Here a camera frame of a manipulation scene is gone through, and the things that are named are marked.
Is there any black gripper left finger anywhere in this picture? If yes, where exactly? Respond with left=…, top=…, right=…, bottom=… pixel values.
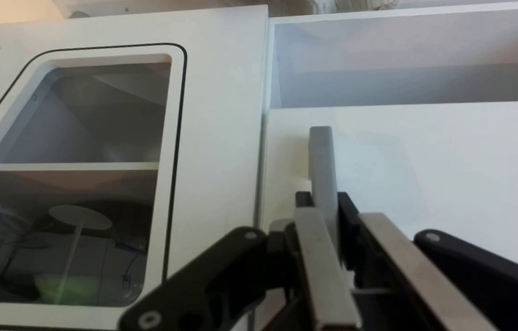
left=117, top=206, right=361, bottom=331

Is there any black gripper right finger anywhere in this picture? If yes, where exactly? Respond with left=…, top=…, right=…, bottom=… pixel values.
left=336, top=191, right=518, bottom=331

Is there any small white door grey handle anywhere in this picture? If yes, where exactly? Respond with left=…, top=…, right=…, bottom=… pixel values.
left=257, top=99, right=518, bottom=279

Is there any white oven door with window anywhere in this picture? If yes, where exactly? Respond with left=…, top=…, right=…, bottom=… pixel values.
left=0, top=3, right=270, bottom=331

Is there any white toy kitchen cabinet body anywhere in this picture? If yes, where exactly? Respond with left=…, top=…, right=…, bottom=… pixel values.
left=55, top=0, right=518, bottom=114

